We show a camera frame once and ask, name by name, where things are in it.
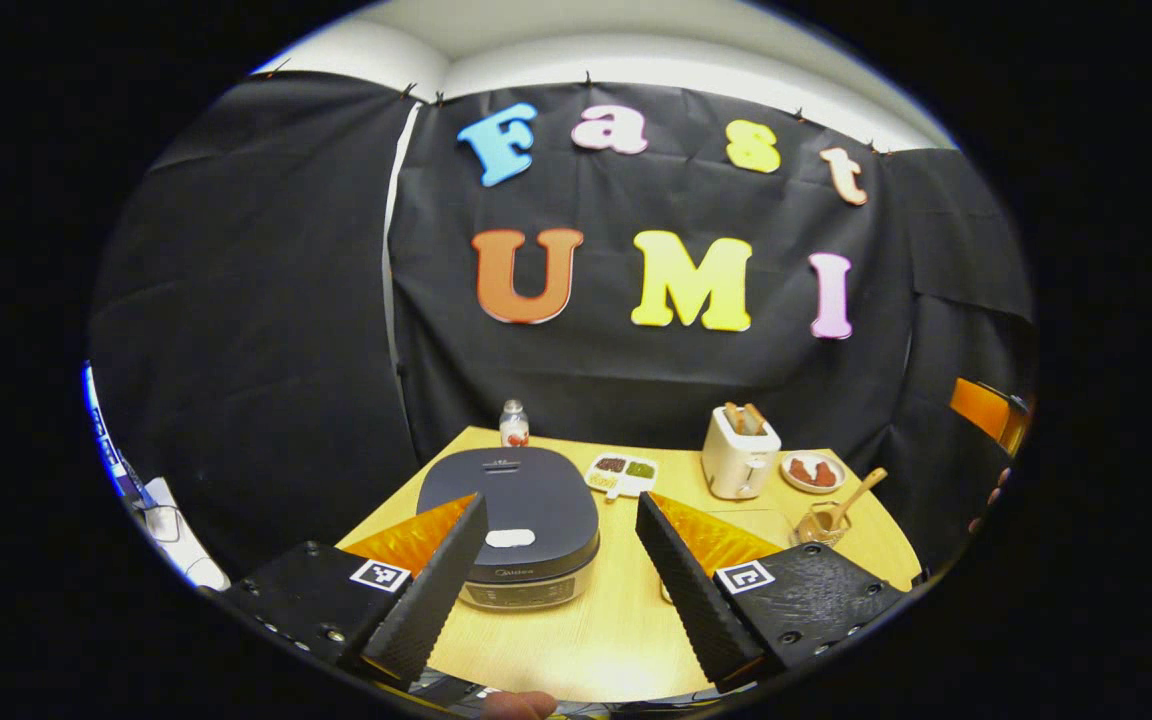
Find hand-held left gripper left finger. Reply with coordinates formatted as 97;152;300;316
219;493;490;691

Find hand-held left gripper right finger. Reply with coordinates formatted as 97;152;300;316
634;492;907;696

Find dark grey rice cooker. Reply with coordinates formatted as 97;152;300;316
416;446;602;612

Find wooden spoon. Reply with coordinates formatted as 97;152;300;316
814;467;890;537

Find white toaster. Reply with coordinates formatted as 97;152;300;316
701;403;783;502

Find white divided sauce tray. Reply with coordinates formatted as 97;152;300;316
584;453;659;502

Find white round plate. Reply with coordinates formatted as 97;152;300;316
780;452;848;496

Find white paper sheets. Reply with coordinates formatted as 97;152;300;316
141;478;233;592

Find black backdrop cloth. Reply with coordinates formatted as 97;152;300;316
88;70;1037;581

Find computer monitor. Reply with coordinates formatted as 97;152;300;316
83;362;153;507

